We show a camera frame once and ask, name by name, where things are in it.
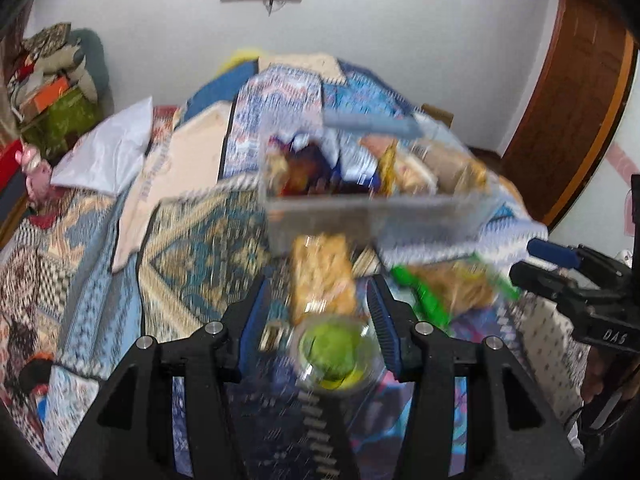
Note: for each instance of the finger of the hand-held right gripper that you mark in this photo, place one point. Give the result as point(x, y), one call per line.
point(537, 280)
point(552, 252)

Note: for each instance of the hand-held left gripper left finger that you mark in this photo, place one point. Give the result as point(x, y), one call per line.
point(252, 325)

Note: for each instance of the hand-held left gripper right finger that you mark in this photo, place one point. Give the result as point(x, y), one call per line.
point(384, 325)

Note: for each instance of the green jelly cup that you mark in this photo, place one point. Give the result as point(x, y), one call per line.
point(337, 350)

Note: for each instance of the green-edged chips packet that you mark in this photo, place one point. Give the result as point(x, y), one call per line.
point(460, 285)

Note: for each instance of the clear packet of small biscuits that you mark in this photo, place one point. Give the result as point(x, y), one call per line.
point(322, 275)

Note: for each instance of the clear plastic storage container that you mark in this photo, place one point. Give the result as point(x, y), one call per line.
point(370, 215)

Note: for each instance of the bread slice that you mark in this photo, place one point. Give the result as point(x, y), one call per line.
point(442, 167)

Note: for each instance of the blue snack packet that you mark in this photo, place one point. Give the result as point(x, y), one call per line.
point(325, 160)

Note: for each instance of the person's right hand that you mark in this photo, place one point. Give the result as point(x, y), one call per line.
point(600, 372)

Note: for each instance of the white sliding door with hearts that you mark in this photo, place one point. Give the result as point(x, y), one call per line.
point(610, 185)

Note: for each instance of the brown wooden door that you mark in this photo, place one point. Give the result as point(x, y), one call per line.
point(570, 110)

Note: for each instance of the brown cardboard box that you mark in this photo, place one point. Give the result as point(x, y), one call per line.
point(439, 115)

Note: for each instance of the white pillow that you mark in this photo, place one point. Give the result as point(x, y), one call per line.
point(107, 152)

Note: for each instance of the pink rabbit toy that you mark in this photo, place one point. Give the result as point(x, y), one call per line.
point(35, 172)

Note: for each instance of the yellow round object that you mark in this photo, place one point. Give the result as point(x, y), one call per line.
point(242, 59)

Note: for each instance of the green patterned cloth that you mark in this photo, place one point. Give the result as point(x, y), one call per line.
point(62, 120)

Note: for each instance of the red box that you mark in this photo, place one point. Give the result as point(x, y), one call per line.
point(11, 160)

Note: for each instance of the orange box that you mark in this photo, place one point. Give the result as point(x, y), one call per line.
point(47, 95)

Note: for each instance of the grey-blue round cushion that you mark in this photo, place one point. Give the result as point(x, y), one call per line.
point(95, 60)

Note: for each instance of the grey plush toy pile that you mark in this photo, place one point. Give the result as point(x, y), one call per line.
point(50, 57)

